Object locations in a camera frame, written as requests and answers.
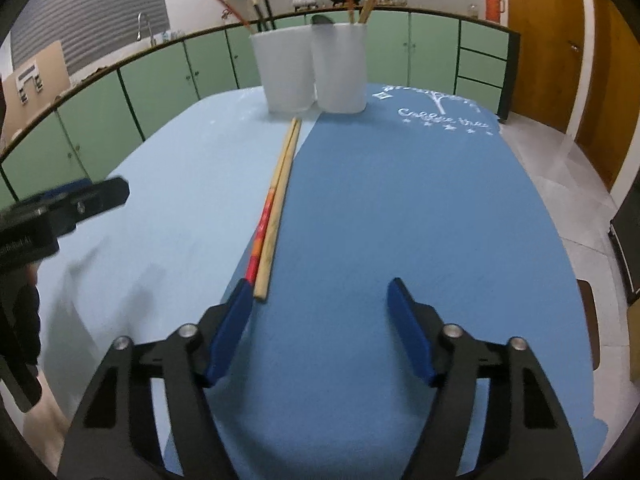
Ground orange thermos flask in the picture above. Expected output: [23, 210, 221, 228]
[485, 0, 506, 24]

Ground black chopstick in holder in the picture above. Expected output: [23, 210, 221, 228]
[250, 0, 276, 32]

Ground chrome sink faucet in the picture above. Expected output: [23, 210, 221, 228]
[136, 12, 156, 47]

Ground white utensil holder left cup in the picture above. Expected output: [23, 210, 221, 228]
[250, 25, 316, 113]

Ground brown wooden door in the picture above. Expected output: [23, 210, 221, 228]
[576, 0, 639, 188]
[508, 0, 585, 133]

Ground brown wooden stool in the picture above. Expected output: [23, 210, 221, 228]
[577, 280, 601, 370]

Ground green kitchen base cabinets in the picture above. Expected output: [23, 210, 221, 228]
[1, 9, 521, 207]

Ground dark blue table mat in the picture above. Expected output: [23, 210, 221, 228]
[208, 84, 608, 479]

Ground grey window blind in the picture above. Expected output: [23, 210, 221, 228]
[10, 0, 169, 74]

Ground white utensil holder cup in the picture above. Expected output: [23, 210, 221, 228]
[250, 25, 316, 113]
[311, 23, 368, 114]

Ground black oven rack appliance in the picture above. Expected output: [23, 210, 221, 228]
[610, 186, 640, 304]

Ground cardboard box with label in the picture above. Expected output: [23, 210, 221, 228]
[2, 40, 70, 146]

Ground white utensil holder right cup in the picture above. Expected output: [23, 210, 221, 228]
[311, 23, 368, 114]

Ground black spoon in holder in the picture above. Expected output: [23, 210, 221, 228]
[311, 14, 334, 26]

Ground plain-ended bamboo chopstick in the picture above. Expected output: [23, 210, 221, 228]
[253, 118, 302, 302]

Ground white cooking pot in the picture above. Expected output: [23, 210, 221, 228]
[292, 0, 318, 12]

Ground red-ended bamboo chopstick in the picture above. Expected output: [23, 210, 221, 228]
[245, 118, 298, 285]

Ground red chopstick in left cup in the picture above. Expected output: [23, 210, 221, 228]
[216, 0, 255, 35]

